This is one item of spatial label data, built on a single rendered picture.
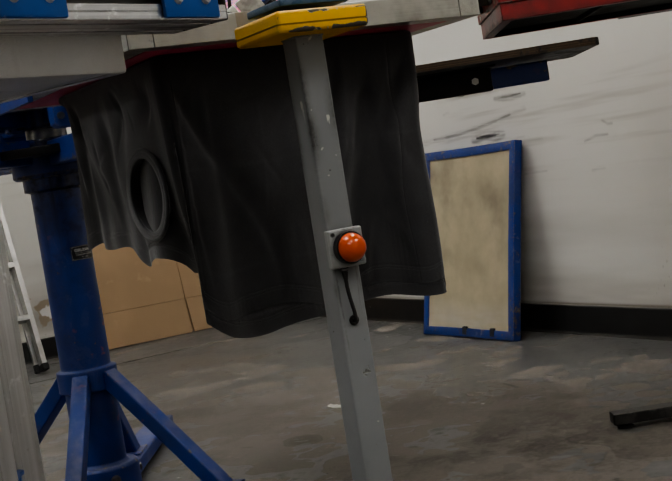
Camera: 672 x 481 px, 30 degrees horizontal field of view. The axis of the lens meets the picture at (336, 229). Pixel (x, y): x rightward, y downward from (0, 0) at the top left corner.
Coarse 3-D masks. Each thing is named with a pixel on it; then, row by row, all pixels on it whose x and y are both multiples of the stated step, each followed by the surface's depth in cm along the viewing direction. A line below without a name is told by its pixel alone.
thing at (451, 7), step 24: (384, 0) 188; (408, 0) 190; (432, 0) 192; (456, 0) 194; (216, 24) 175; (240, 24) 176; (384, 24) 188; (408, 24) 193; (144, 48) 170; (168, 48) 174
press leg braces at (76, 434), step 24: (72, 384) 303; (120, 384) 305; (48, 408) 318; (72, 408) 298; (120, 408) 335; (144, 408) 302; (72, 432) 293; (168, 432) 299; (72, 456) 289; (192, 456) 296; (72, 480) 284; (216, 480) 293; (240, 480) 295
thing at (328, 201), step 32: (256, 32) 158; (288, 32) 154; (320, 32) 159; (288, 64) 162; (320, 64) 160; (320, 96) 160; (320, 128) 160; (320, 160) 160; (320, 192) 160; (320, 224) 161; (320, 256) 163; (352, 288) 162; (352, 352) 161; (352, 384) 161; (352, 416) 162; (352, 448) 164; (384, 448) 163; (384, 480) 163
